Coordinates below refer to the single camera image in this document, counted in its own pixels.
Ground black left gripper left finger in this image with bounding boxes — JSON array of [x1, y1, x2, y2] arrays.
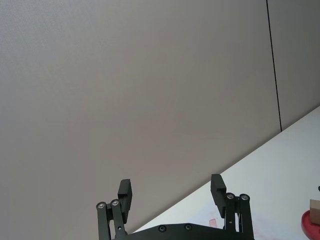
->
[[95, 178, 133, 240]]

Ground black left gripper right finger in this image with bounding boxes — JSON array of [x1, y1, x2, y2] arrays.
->
[[210, 173, 255, 240]]

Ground red round plate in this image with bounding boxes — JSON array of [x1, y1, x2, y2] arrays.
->
[[300, 209, 320, 240]]

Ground brown cardboard box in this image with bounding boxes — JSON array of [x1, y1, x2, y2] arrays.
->
[[309, 198, 320, 227]]

